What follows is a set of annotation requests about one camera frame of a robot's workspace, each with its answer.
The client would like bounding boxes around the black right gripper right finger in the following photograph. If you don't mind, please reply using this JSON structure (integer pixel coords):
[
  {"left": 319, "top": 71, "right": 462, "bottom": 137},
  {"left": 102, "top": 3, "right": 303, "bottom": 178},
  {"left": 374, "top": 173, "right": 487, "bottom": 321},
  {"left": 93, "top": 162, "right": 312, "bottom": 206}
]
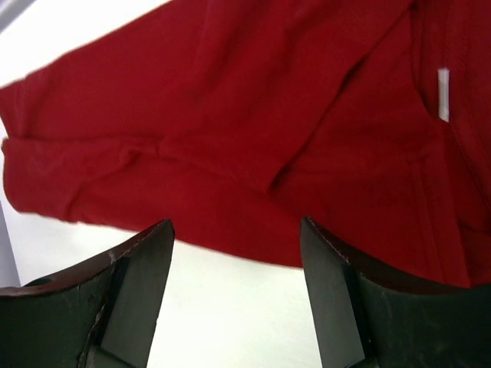
[{"left": 300, "top": 218, "right": 490, "bottom": 367}]

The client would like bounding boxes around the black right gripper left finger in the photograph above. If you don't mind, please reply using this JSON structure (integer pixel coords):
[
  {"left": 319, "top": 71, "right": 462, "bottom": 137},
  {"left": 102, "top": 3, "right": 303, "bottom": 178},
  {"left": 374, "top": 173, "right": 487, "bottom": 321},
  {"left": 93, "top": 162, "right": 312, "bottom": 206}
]
[{"left": 1, "top": 220, "right": 175, "bottom": 367}]

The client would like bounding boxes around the dark red t shirt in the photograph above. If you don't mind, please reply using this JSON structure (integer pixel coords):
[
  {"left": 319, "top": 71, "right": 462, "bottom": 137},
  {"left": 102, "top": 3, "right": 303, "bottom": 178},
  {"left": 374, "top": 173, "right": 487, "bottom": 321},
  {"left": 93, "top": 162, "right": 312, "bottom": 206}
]
[{"left": 1, "top": 1, "right": 490, "bottom": 287}]

